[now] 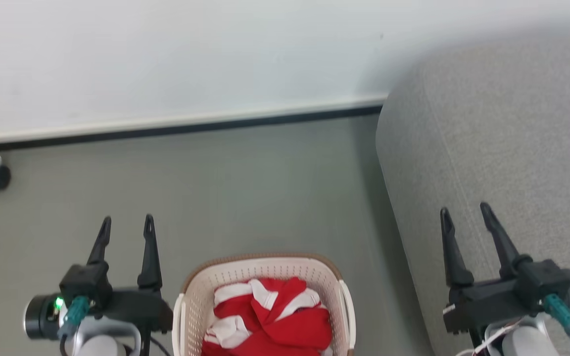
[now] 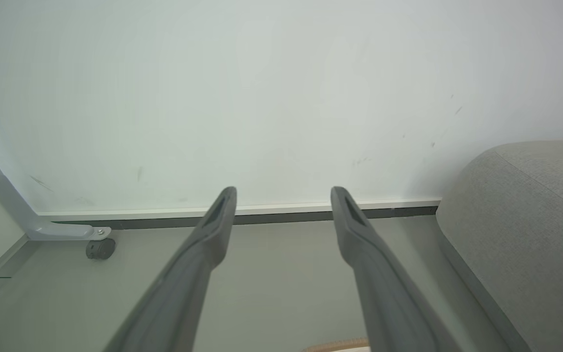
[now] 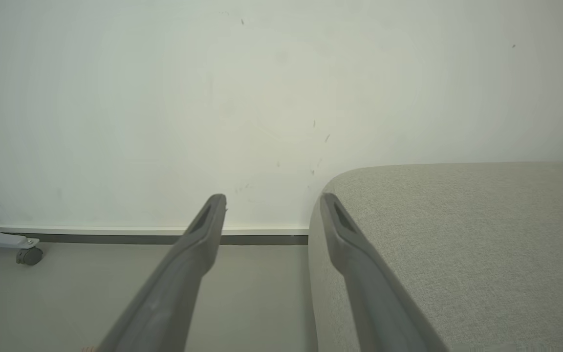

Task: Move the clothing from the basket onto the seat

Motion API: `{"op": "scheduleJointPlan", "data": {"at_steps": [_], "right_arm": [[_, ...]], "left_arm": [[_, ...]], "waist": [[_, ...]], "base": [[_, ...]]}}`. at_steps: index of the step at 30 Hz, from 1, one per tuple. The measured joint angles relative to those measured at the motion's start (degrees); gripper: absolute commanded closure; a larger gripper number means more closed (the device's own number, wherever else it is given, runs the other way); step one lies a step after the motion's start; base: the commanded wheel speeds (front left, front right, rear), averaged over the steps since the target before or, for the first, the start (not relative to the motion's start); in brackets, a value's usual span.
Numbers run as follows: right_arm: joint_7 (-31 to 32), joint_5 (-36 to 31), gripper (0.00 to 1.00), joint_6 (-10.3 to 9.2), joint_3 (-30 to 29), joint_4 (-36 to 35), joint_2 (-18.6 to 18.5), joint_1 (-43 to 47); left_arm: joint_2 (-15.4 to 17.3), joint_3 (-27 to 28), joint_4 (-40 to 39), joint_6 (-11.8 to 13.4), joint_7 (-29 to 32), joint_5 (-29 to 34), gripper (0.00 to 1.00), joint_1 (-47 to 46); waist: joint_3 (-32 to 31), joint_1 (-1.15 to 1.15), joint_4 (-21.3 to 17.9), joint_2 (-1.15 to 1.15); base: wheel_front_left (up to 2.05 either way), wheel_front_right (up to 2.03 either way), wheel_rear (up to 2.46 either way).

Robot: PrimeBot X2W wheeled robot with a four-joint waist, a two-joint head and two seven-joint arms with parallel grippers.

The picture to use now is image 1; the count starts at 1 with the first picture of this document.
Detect thin black left gripper cable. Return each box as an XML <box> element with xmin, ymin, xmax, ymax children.
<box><xmin>139</xmin><ymin>330</ymin><xmax>173</xmax><ymax>356</ymax></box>

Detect teal right cable connector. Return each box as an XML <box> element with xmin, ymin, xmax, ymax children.
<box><xmin>542</xmin><ymin>294</ymin><xmax>570</xmax><ymax>341</ymax></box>

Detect grey fabric sofa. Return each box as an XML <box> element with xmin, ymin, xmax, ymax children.
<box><xmin>375</xmin><ymin>30</ymin><xmax>570</xmax><ymax>356</ymax></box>

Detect teal left cable connector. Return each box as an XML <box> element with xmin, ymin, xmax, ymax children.
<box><xmin>57</xmin><ymin>295</ymin><xmax>91</xmax><ymax>340</ymax></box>

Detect red and white garment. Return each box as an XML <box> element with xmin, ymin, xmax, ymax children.
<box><xmin>200</xmin><ymin>276</ymin><xmax>334</xmax><ymax>356</ymax></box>

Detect teal cable connector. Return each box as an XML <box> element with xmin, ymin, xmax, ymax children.
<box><xmin>57</xmin><ymin>295</ymin><xmax>91</xmax><ymax>340</ymax></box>
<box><xmin>542</xmin><ymin>294</ymin><xmax>570</xmax><ymax>341</ymax></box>

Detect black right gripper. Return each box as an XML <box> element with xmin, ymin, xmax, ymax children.
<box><xmin>439</xmin><ymin>202</ymin><xmax>570</xmax><ymax>335</ymax></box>

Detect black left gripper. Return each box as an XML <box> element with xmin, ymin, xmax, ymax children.
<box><xmin>24</xmin><ymin>214</ymin><xmax>173</xmax><ymax>341</ymax></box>

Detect cream perforated laundry basket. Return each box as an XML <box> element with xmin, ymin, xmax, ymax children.
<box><xmin>172</xmin><ymin>253</ymin><xmax>356</xmax><ymax>356</ymax></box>

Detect white red right arm wires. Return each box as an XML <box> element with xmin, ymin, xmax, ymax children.
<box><xmin>455</xmin><ymin>319</ymin><xmax>525</xmax><ymax>356</ymax></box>

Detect white and black baseboard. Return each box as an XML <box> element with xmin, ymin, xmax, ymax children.
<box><xmin>0</xmin><ymin>95</ymin><xmax>389</xmax><ymax>152</ymax></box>

